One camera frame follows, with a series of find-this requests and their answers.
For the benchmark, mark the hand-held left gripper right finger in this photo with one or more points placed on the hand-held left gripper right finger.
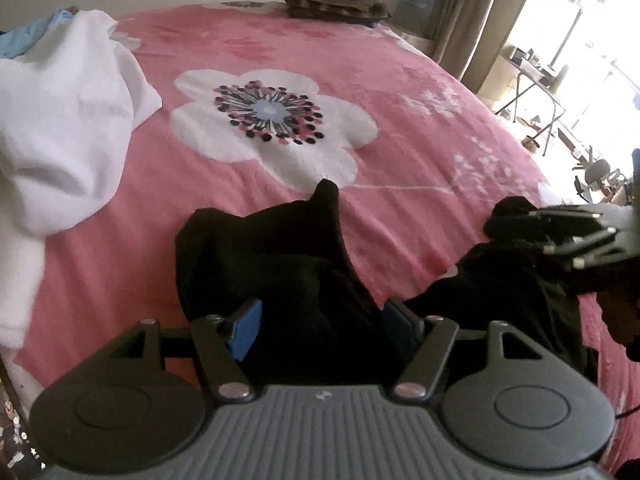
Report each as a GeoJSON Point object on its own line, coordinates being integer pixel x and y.
{"type": "Point", "coordinates": [400, 327]}

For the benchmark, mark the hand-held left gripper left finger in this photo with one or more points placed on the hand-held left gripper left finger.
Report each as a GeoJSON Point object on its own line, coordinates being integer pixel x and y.
{"type": "Point", "coordinates": [245, 330]}

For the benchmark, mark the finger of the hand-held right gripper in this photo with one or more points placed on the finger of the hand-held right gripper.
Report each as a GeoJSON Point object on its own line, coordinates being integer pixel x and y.
{"type": "Point", "coordinates": [585, 245]}
{"type": "Point", "coordinates": [565, 215]}

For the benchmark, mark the black t-shirt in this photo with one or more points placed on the black t-shirt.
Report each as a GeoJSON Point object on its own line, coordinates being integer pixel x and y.
{"type": "Point", "coordinates": [300, 270]}

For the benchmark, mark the white garment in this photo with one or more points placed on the white garment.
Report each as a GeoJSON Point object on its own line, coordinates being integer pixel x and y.
{"type": "Point", "coordinates": [65, 110]}

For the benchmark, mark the person's right hand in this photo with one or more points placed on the person's right hand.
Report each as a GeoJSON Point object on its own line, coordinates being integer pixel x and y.
{"type": "Point", "coordinates": [625, 315]}

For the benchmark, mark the office chair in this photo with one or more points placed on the office chair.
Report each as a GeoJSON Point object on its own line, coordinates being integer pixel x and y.
{"type": "Point", "coordinates": [597, 175]}

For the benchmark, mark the folding table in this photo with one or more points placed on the folding table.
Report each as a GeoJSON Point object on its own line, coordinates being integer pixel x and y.
{"type": "Point", "coordinates": [537, 77]}

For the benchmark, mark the pink floral blanket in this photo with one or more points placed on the pink floral blanket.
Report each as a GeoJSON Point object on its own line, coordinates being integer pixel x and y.
{"type": "Point", "coordinates": [400, 160]}

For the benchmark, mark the beige curtain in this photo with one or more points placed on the beige curtain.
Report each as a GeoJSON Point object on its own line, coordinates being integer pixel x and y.
{"type": "Point", "coordinates": [480, 25]}

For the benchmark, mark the blue water jug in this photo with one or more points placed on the blue water jug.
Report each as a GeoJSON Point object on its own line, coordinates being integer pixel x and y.
{"type": "Point", "coordinates": [417, 5]}

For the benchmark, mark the light blue garment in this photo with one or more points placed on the light blue garment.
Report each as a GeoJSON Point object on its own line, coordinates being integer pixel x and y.
{"type": "Point", "coordinates": [20, 40]}

